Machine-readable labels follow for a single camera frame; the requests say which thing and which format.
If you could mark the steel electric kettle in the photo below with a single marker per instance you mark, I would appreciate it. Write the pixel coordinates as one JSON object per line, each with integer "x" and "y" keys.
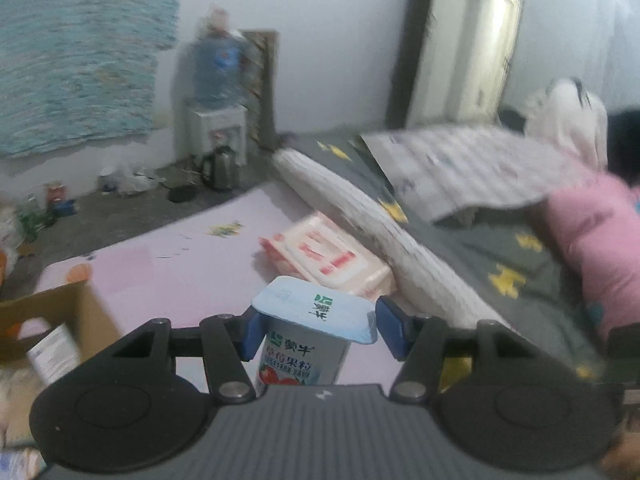
{"x": 219, "y": 170}

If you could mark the rolled white patterned mat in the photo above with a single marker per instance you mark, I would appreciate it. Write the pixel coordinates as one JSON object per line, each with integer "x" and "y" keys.
{"x": 426, "y": 284}

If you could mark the pink pillow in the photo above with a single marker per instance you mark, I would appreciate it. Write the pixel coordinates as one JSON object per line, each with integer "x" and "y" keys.
{"x": 596, "y": 226}

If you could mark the pink wet wipes pack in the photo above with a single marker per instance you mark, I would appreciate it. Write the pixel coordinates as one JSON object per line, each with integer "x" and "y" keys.
{"x": 317, "y": 250}

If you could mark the blue water bottle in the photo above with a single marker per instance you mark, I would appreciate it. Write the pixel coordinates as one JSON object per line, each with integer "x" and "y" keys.
{"x": 217, "y": 76}

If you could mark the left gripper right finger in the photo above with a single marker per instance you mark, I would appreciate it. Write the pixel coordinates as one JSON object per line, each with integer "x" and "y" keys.
{"x": 419, "y": 343}

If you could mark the white teal small box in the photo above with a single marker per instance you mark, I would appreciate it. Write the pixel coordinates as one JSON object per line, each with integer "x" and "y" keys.
{"x": 55, "y": 355}

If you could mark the blue white snack packet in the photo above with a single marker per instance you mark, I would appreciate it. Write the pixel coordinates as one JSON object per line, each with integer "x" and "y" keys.
{"x": 21, "y": 464}

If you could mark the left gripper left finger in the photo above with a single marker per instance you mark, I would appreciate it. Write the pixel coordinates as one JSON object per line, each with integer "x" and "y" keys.
{"x": 227, "y": 342}

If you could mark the person's right hand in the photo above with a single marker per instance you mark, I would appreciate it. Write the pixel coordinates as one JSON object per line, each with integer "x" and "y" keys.
{"x": 622, "y": 461}

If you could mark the plaid pink blanket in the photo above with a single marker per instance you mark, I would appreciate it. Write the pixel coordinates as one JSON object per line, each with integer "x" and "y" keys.
{"x": 445, "y": 169}

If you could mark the grey bedsheet yellow prints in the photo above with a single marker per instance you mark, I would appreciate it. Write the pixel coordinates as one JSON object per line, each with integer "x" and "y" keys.
{"x": 496, "y": 252}

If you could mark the brown cardboard box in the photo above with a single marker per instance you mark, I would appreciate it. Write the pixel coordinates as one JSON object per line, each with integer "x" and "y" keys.
{"x": 43, "y": 337}

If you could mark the floral blue wall cloth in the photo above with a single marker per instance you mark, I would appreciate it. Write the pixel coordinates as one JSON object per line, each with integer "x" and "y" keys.
{"x": 74, "y": 71}

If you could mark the white water dispenser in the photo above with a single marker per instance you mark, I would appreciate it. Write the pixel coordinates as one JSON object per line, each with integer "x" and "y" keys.
{"x": 207, "y": 129}

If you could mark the white black plush toy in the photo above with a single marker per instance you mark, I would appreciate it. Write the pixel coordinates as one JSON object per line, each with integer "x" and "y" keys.
{"x": 572, "y": 119}

